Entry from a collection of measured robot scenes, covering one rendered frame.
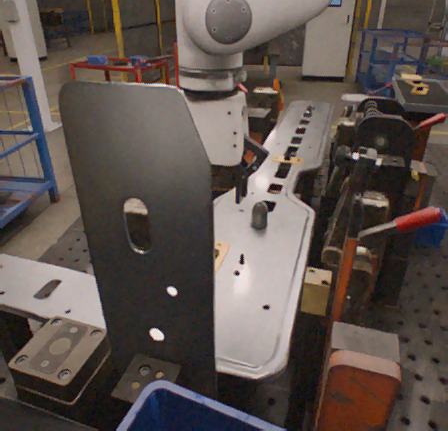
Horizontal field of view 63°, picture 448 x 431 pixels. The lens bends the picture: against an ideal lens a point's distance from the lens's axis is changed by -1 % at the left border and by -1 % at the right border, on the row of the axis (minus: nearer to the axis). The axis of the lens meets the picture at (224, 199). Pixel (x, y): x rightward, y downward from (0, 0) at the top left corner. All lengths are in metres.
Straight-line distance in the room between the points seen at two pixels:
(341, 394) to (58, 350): 0.30
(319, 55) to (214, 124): 7.14
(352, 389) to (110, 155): 0.22
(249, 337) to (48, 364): 0.24
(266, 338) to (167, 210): 0.28
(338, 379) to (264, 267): 0.38
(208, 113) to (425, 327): 0.76
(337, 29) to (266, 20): 7.20
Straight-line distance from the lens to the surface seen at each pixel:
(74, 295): 0.61
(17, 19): 4.85
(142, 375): 0.39
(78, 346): 0.46
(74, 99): 0.28
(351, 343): 0.26
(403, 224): 0.55
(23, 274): 0.68
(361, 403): 0.27
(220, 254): 0.64
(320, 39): 7.59
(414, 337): 1.01
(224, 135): 0.51
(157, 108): 0.25
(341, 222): 0.54
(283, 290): 0.58
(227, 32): 0.40
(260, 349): 0.50
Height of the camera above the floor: 1.39
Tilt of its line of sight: 28 degrees down
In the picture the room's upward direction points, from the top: straight up
